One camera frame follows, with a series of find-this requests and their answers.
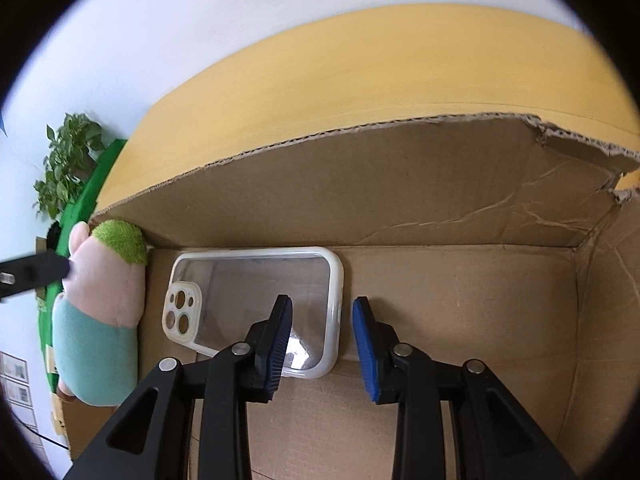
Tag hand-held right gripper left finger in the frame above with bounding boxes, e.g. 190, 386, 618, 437
64, 295, 294, 480

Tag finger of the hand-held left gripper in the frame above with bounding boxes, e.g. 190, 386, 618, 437
0, 251, 71, 304

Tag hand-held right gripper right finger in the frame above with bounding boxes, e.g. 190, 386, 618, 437
352, 296, 581, 480

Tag clear white-rimmed phone case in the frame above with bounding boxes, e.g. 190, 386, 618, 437
161, 246, 345, 380

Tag pink plush toy green hair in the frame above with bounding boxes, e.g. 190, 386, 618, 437
52, 218, 149, 405

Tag brown cardboard box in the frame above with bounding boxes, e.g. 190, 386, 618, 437
64, 112, 640, 480

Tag green cloth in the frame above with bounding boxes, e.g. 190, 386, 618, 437
36, 138, 129, 392

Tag green potted plant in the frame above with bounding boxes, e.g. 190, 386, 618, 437
34, 113, 107, 221

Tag white paper sheets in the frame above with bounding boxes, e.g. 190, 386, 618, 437
0, 351, 33, 408

